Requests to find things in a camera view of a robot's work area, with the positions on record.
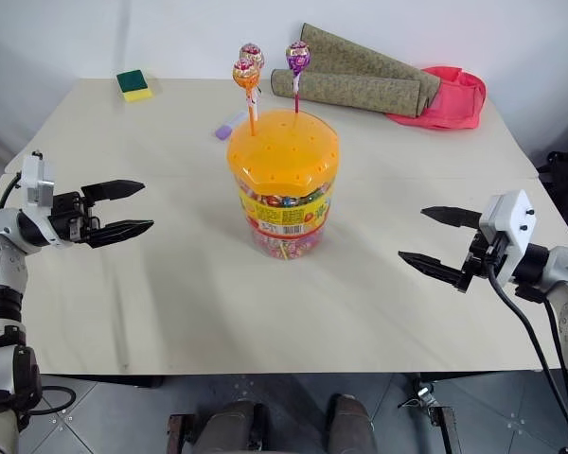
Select orange wrapped lollipop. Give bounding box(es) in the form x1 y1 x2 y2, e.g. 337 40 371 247
231 58 263 137

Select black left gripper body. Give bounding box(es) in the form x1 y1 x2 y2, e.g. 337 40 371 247
46 190 101 248

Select rolled green patterned mat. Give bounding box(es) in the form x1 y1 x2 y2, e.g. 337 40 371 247
270 68 431 118
298 22 442 108

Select orange-lidded lollipop jar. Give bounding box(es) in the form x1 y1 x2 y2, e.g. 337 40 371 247
225 109 341 262

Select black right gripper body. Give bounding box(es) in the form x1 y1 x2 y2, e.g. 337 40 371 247
457 229 504 292

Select red cloth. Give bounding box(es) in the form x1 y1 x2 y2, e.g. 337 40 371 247
385 65 488 131

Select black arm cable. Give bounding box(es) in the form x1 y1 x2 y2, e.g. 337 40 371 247
0 170 24 211
483 257 568 444

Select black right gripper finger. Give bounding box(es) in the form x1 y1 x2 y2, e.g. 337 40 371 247
397 251 470 286
420 205 483 232

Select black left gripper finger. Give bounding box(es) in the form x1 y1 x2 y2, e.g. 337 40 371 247
85 218 155 251
80 179 147 206

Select green and yellow sponge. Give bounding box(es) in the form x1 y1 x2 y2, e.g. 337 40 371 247
115 69 155 104

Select purple wrapped lollipop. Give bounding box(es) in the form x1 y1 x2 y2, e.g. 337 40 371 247
284 40 311 115

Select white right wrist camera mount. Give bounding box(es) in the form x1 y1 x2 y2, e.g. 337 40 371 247
477 189 537 288

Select pink wrapped lollipop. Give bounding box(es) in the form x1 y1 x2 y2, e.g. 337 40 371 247
239 43 267 111

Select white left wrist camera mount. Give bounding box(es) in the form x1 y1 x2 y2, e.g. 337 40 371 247
18 150 57 210

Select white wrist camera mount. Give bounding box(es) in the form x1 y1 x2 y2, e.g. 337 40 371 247
477 189 537 288
18 150 57 210

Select black floor cable loop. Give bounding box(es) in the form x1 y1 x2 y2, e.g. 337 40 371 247
27 385 76 418

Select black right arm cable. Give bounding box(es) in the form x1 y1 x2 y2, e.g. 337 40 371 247
483 257 568 444

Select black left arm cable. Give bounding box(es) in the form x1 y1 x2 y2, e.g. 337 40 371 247
0 170 24 211

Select dark rounded shape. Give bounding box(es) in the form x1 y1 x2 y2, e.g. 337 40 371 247
326 393 378 454
196 399 267 454

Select brown metal bracket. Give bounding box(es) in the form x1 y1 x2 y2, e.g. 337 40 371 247
167 413 196 454
425 405 461 454

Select purple and white eraser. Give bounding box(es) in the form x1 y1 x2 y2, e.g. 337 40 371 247
214 112 249 141

